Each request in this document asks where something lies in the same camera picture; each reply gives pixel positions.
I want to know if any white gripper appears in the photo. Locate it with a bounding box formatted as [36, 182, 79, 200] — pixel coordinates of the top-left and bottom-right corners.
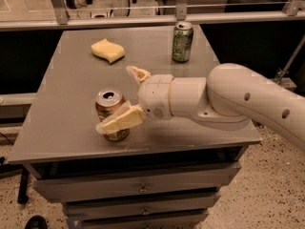
[95, 66, 173, 135]

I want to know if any orange soda can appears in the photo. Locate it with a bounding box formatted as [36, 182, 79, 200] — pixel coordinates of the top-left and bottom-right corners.
[95, 88, 129, 141]

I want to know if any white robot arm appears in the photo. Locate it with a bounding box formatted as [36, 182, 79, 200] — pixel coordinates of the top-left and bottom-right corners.
[95, 63, 305, 151]

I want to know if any green soda can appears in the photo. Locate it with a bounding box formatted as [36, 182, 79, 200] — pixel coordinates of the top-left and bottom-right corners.
[172, 21, 193, 62]

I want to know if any yellow sponge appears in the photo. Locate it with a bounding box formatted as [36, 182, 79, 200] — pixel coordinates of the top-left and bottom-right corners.
[91, 39, 125, 64]

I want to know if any grey drawer cabinet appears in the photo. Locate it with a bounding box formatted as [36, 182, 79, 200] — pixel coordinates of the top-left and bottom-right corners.
[9, 27, 260, 229]

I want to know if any black stand leg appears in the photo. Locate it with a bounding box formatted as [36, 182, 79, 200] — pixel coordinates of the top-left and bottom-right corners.
[17, 169, 29, 204]

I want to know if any black shoe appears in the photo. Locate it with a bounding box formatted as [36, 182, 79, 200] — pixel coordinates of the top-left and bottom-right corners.
[25, 216, 48, 229]

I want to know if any metal guard rail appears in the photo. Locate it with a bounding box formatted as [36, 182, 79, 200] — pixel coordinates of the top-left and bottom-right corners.
[0, 0, 305, 31]

